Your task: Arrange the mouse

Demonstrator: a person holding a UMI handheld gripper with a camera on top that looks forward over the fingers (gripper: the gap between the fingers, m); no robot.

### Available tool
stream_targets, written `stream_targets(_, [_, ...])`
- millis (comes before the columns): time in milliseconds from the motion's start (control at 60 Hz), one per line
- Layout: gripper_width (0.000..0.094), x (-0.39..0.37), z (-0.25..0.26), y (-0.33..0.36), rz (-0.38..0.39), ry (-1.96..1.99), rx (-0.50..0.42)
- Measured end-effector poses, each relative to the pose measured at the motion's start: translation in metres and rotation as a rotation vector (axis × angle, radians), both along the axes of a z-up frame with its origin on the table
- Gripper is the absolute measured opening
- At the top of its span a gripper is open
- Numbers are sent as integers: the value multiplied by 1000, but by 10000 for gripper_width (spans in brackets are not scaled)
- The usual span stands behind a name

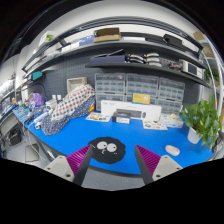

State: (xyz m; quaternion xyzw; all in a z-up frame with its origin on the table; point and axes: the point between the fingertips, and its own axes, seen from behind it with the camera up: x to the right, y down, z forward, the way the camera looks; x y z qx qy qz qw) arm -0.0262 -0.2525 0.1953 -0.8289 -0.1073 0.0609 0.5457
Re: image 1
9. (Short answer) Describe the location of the black round cartoon mouse pad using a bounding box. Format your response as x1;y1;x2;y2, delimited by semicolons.
90;137;126;164

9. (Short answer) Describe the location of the purple bag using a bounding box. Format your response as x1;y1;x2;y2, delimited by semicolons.
31;93;44;107

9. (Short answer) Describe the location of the small black box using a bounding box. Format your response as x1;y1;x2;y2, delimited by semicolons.
112;112;130;124

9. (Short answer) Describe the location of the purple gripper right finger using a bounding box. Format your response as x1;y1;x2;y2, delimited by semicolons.
134;145;182;185

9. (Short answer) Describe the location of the black metal shelf unit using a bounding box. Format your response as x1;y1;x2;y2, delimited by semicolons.
23;16;206;85

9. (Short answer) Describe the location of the green potted plant white pot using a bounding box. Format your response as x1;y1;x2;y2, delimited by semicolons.
181;95;222;149

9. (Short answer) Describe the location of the grey drawer organiser right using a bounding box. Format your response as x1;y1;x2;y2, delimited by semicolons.
157;78;185;114

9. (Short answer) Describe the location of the white green box top shelf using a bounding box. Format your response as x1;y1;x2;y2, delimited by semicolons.
39;31;55;45

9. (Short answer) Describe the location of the blue desk mat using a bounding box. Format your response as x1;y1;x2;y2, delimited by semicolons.
12;105;216;175

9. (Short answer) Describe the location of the patterned fabric cover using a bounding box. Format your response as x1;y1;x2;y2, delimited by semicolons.
41;84;96;136

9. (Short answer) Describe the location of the illustrated card left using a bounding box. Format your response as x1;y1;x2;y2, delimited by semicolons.
86;112;110;122

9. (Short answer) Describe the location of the grey drawer organiser middle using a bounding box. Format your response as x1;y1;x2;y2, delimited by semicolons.
126;73;159;104

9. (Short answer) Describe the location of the cardboard box on top shelf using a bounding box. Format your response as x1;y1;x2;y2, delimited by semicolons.
93;27;121;43

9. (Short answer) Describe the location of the grey drawer organiser left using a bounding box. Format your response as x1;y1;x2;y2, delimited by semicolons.
95;73;125;111

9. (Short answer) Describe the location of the yellow card box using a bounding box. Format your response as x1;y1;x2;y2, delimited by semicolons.
132;93;150;105

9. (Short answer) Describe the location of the white device on shelf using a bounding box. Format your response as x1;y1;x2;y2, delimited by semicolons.
182;60;203;78

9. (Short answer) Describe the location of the white keyboard box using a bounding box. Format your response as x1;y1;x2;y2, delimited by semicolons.
101;100;162;121

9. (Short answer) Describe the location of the white woven basket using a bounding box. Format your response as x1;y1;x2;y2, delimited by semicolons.
67;77;87;93

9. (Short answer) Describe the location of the pink computer mouse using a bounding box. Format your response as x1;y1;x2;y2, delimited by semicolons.
165;145;180;156

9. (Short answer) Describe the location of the dark blue flat box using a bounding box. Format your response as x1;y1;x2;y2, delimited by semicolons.
90;55;125;64

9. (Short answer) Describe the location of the grey drawer organiser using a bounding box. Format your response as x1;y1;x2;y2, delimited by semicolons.
95;73;125;111
157;78;185;114
126;73;159;104

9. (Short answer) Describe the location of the illustrated card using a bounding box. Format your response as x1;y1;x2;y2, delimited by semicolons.
143;121;167;130
86;112;110;122

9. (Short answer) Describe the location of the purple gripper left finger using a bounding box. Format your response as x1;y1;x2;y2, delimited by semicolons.
44;145;93;186

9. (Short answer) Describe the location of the illustrated card right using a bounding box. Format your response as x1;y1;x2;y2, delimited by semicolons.
143;121;167;130

